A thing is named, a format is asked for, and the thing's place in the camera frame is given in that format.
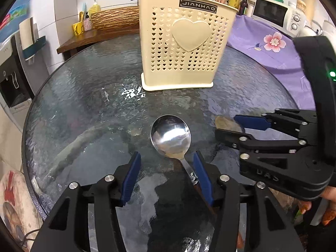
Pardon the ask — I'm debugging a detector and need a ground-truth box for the yellow soap bottle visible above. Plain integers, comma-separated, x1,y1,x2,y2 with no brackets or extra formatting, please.
88,0,101,16

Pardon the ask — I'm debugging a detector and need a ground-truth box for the steel spoon wooden handle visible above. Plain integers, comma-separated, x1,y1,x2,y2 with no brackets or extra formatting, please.
150,114,217,217

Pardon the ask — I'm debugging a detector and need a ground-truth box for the cream utensil holder basket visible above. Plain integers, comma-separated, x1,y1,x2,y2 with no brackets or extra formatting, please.
138,0,237,91

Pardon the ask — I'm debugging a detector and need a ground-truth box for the purple floral cloth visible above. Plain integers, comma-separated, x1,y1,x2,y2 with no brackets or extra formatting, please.
228,15,315,110

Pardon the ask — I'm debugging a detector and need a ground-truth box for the round cushioned stool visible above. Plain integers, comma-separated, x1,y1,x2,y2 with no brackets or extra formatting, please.
1,170,43,251

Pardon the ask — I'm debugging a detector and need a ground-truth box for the round glass table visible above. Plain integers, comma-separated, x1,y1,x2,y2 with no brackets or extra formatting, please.
22,34,297,251

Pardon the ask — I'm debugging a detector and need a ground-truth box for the brown glass bottle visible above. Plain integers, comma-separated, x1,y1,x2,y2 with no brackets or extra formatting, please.
238,0,248,15

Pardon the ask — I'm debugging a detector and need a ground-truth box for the water dispenser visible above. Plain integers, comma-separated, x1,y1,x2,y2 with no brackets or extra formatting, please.
0,32,49,131

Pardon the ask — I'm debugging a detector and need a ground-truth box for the dark wooden counter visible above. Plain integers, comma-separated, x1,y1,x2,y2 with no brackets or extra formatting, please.
56,26,139,60

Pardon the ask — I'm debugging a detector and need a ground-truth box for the woven basin sink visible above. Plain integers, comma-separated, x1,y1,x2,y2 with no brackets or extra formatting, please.
91,6,139,31

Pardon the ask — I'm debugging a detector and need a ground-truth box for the blue water jug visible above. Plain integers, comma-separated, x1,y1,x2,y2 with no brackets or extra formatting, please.
0,0,29,43

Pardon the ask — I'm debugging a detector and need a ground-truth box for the white kettle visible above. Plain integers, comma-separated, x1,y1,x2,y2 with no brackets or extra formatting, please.
297,20,323,37

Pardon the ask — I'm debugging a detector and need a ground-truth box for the white microwave oven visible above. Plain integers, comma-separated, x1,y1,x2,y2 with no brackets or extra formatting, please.
252,0,306,38

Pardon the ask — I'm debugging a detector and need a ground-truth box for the right hand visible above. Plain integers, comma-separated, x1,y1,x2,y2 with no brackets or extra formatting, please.
298,186,336,226

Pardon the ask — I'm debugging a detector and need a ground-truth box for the yellow mug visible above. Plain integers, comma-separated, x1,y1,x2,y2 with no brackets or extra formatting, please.
72,22,85,36

